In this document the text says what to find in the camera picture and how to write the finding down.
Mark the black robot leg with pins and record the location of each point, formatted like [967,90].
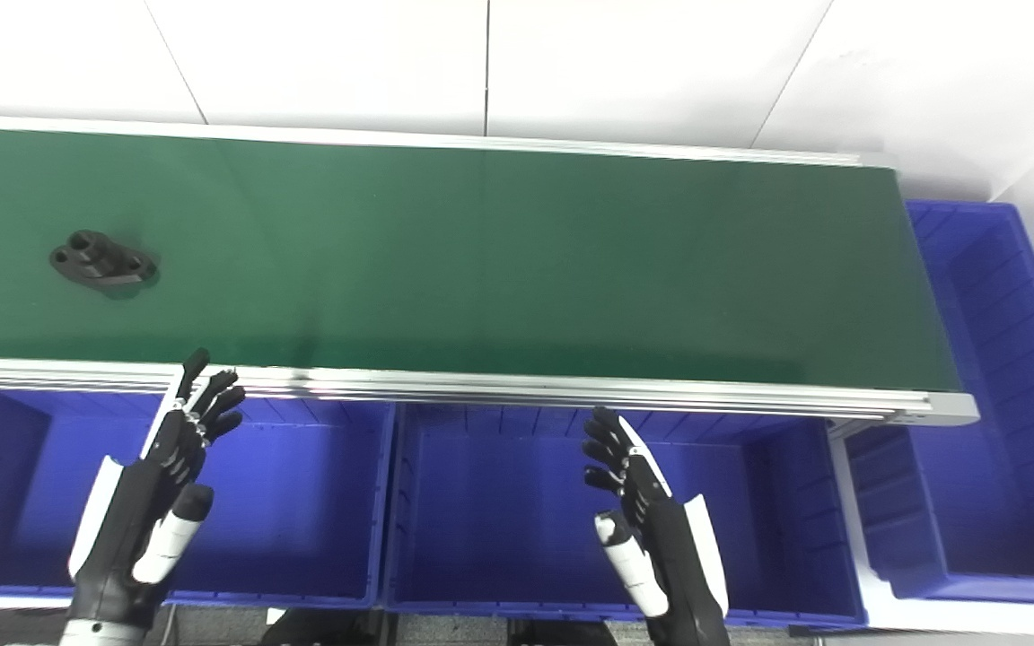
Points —
[319,630]
[562,634]

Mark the black metal bracket part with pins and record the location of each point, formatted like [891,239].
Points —
[100,262]

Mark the black robot left leg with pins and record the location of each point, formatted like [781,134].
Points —
[319,630]

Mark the robot left black white hand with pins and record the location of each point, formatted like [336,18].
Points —
[135,516]

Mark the long blue plastic bin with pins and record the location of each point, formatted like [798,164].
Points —
[1002,377]

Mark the black robot right leg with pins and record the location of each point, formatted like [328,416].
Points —
[562,634]

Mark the robot right black white hand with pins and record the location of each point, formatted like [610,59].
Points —
[670,543]

